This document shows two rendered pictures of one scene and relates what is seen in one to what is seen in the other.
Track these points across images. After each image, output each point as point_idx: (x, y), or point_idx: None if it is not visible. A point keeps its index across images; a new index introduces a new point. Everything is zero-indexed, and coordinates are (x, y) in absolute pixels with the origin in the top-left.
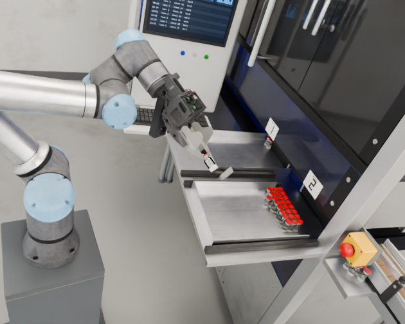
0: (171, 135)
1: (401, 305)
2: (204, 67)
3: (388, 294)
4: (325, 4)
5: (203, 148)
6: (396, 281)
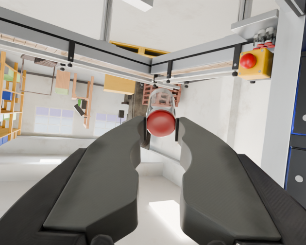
0: None
1: (227, 59)
2: None
3: (235, 55)
4: None
5: (179, 141)
6: (236, 68)
